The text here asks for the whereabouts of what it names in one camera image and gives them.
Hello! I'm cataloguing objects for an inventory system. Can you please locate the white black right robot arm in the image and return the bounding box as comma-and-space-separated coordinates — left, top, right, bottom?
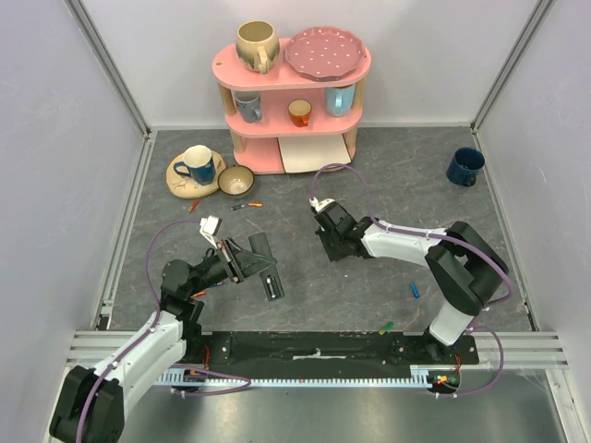
309, 198, 514, 364

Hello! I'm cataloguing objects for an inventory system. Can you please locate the aluminium frame rail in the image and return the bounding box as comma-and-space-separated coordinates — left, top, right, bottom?
66, 330, 568, 370

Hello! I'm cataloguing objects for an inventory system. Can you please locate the white flat board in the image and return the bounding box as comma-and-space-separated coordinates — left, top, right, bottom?
278, 134, 352, 174

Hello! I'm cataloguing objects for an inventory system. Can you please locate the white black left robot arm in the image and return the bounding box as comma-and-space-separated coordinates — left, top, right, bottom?
49, 233, 277, 442

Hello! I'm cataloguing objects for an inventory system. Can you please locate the green yellow battery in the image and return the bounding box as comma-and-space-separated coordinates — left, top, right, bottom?
379, 321, 393, 335

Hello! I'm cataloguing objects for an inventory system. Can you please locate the dark blue cup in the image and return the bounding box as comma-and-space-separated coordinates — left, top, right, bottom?
446, 147, 485, 187

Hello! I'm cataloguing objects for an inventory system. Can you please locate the white slotted cable duct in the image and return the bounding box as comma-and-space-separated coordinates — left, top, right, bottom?
154, 366, 459, 390

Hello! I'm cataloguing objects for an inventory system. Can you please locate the pink dotted plate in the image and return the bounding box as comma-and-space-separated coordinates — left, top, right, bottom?
284, 26, 367, 81

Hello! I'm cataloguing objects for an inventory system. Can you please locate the light blue mug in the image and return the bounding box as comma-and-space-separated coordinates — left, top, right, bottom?
324, 84, 356, 117

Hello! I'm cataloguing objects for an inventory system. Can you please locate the red battery near coaster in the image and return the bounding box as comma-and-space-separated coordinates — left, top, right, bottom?
188, 200, 199, 212

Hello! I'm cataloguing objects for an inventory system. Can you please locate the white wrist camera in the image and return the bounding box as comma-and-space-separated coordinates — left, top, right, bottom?
199, 215, 222, 249
308, 197, 335, 214

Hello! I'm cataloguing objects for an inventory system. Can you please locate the black remote control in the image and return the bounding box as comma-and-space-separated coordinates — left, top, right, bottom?
248, 233, 284, 301

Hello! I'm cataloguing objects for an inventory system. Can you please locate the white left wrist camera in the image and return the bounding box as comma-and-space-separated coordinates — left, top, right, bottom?
199, 215, 222, 249

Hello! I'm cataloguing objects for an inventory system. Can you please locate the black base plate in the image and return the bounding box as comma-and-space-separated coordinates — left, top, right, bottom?
181, 331, 479, 380

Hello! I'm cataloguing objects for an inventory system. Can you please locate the small orange cup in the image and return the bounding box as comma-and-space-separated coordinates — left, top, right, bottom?
288, 99, 312, 127

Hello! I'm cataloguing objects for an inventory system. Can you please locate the pink three-tier shelf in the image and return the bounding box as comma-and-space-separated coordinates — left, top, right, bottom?
212, 44, 371, 174

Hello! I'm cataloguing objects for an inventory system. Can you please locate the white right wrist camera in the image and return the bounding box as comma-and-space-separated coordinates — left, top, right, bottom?
308, 197, 335, 214

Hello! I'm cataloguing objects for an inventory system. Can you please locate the beige ceramic mug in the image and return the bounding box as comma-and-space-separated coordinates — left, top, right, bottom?
235, 20, 281, 75

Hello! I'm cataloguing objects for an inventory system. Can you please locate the brown beige bowl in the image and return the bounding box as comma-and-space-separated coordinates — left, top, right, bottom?
218, 165, 255, 198

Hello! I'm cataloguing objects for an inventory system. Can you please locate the navy white mug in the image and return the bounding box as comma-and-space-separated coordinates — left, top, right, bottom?
173, 145, 215, 186

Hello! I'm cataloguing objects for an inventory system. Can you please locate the grey blue mug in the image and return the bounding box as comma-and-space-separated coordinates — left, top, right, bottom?
234, 90, 262, 124

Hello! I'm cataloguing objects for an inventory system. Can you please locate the beige round coaster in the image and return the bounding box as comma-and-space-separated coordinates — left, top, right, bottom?
165, 151, 226, 199

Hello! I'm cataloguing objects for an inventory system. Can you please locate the blue battery right side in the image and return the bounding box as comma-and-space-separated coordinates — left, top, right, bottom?
410, 282, 420, 299

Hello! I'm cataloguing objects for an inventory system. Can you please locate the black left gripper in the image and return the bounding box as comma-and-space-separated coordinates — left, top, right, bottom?
187, 236, 276, 296

